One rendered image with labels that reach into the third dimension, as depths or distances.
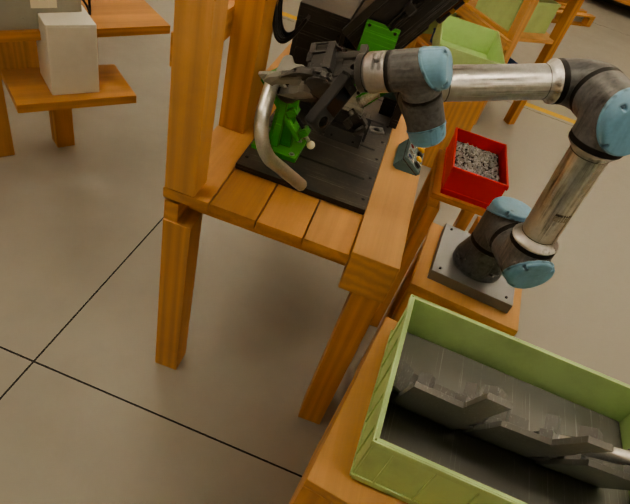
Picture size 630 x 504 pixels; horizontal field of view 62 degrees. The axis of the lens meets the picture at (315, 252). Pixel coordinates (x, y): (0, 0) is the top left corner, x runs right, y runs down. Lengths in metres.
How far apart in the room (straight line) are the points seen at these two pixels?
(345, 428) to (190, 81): 0.88
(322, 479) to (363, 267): 0.58
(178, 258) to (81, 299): 0.79
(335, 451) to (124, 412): 1.07
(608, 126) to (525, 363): 0.59
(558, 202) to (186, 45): 0.91
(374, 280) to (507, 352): 0.40
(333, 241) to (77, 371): 1.16
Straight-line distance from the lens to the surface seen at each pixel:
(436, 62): 0.97
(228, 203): 1.51
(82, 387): 2.15
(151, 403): 2.10
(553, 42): 4.62
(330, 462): 1.19
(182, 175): 1.48
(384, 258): 1.45
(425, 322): 1.35
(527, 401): 1.42
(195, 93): 1.34
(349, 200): 1.60
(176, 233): 1.62
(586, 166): 1.24
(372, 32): 1.84
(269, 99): 1.09
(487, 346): 1.38
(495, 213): 1.46
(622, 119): 1.17
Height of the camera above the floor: 1.84
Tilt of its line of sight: 42 degrees down
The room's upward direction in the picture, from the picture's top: 19 degrees clockwise
